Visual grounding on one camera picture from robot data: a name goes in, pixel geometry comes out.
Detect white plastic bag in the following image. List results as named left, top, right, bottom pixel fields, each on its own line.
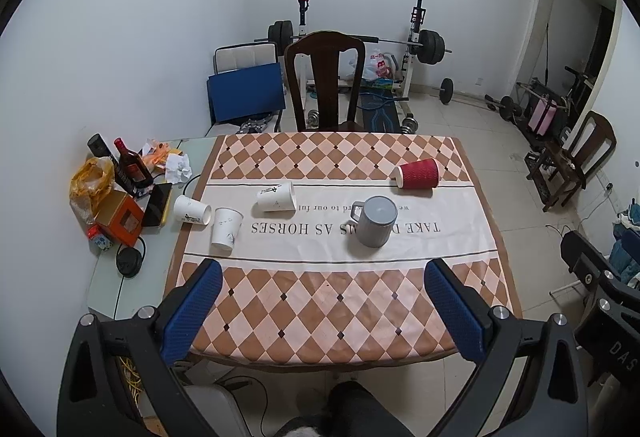
left=348, top=48, right=396, bottom=82

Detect black phone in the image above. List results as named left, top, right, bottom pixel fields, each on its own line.
left=143, top=183, right=173, bottom=229

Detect small blue white box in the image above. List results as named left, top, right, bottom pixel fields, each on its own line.
left=87, top=224, right=118, bottom=250

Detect orange cardboard box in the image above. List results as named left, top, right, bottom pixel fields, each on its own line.
left=94, top=190, right=143, bottom=248

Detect yellow plastic bag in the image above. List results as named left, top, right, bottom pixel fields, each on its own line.
left=69, top=156, right=115, bottom=224

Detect white chair seat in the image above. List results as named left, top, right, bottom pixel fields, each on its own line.
left=185, top=382, right=251, bottom=437

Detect white barbell rack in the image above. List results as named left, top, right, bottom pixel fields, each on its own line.
left=295, top=0, right=428, bottom=118

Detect orange wrappers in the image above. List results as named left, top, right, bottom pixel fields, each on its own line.
left=142, top=139, right=183, bottom=170

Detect blue board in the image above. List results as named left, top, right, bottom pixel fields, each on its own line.
left=207, top=62, right=286, bottom=124

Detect checked brown tablecloth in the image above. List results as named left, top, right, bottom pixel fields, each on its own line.
left=162, top=133, right=523, bottom=365

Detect black round puck with cable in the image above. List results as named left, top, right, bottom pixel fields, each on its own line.
left=116, top=236, right=147, bottom=279

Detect barbell with black plates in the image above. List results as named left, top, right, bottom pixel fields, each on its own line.
left=254, top=20, right=453, bottom=66

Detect blue clothes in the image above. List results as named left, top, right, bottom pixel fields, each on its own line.
left=610, top=202, right=640, bottom=288

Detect black exercise machine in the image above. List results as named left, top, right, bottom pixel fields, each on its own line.
left=515, top=66, right=596, bottom=148

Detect yellow cable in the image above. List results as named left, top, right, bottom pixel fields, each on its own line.
left=120, top=357, right=144, bottom=410

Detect dark wooden dining chair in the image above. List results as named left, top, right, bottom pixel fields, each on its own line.
left=283, top=31, right=367, bottom=134

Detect person's leg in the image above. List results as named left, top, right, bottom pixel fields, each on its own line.
left=277, top=381, right=411, bottom=437

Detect grey mug with handle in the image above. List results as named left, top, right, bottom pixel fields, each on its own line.
left=350, top=195, right=399, bottom=249

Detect dark glass bottle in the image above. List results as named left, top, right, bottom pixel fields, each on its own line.
left=113, top=137, right=153, bottom=198

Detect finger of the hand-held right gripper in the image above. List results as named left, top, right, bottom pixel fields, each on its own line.
left=560, top=231, right=608, bottom=300

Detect red ribbed paper cup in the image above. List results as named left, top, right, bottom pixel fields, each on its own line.
left=391, top=158, right=441, bottom=191

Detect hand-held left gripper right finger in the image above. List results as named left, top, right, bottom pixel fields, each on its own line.
left=417, top=258, right=590, bottom=437

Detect pink bag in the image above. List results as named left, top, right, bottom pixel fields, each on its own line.
left=529, top=98, right=557, bottom=136

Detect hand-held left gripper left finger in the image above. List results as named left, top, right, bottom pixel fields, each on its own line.
left=56, top=258, right=251, bottom=437

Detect black cylinder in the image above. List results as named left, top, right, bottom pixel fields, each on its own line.
left=87, top=133, right=118, bottom=165

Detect crumpled white tissue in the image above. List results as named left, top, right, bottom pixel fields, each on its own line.
left=165, top=153, right=193, bottom=184

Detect white paper cup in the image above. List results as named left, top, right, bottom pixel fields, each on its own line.
left=210, top=207, right=244, bottom=250
left=256, top=181, right=297, bottom=212
left=173, top=195, right=212, bottom=227

